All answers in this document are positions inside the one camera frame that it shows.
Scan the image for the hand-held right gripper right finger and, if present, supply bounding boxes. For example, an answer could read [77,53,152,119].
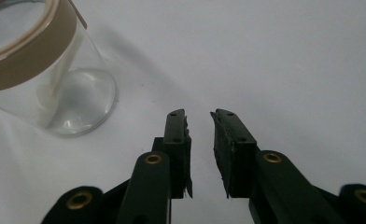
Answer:
[210,108,260,200]

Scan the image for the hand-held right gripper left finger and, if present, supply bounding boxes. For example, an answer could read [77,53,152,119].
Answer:
[151,108,194,200]

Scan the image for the clear glass jar tan rim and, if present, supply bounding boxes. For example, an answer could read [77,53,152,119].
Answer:
[0,0,118,138]

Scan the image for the tan spoon handle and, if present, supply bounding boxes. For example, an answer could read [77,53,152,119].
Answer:
[68,0,88,30]

